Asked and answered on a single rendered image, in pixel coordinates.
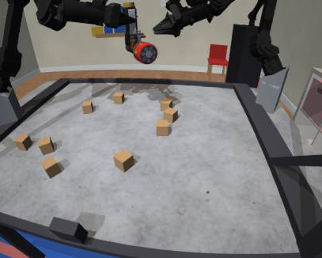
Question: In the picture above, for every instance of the small tan block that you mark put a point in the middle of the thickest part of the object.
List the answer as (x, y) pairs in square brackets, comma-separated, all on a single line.
[(123, 160), (87, 107), (118, 98), (165, 103), (46, 145), (51, 166), (162, 127), (170, 114), (23, 142)]

